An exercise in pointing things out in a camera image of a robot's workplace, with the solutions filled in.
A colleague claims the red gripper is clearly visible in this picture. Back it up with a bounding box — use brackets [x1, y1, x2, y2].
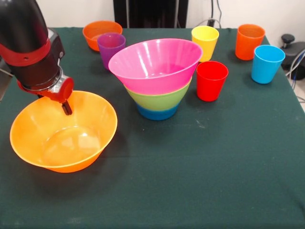
[16, 77, 74, 116]

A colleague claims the large orange bowl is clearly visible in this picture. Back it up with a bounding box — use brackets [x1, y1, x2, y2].
[9, 90, 118, 174]

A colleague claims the purple cup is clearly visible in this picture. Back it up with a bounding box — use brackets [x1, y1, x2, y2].
[97, 32, 126, 71]

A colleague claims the large pink bowl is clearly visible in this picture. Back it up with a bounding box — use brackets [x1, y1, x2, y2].
[108, 38, 203, 95]

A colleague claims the green bowl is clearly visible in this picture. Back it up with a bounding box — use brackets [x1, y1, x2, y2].
[125, 77, 193, 112]

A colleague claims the blue bowl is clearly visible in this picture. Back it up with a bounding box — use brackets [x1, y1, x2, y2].
[136, 104, 180, 121]

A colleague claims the small dark orange bowl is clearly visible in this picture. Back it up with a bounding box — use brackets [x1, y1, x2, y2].
[82, 20, 123, 52]

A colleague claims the dark green table cloth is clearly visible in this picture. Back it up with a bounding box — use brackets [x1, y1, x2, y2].
[0, 26, 305, 229]

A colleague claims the red cup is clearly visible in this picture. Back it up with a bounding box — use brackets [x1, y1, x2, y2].
[196, 61, 229, 103]

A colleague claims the yellow cup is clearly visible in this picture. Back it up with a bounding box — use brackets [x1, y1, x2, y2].
[191, 25, 220, 62]

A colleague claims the orange cup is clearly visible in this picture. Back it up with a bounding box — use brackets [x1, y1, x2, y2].
[235, 23, 266, 61]

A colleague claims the blue cup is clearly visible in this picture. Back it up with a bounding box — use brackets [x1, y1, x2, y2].
[251, 45, 286, 84]

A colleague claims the black round knob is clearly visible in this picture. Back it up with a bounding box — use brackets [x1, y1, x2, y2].
[281, 34, 296, 49]

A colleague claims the black round base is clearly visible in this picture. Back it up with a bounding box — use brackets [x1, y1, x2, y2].
[282, 42, 305, 81]

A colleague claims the black hanging cable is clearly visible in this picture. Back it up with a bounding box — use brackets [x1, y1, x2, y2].
[215, 0, 224, 28]

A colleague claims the white cable bundle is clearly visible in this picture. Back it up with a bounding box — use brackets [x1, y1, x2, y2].
[285, 49, 305, 82]

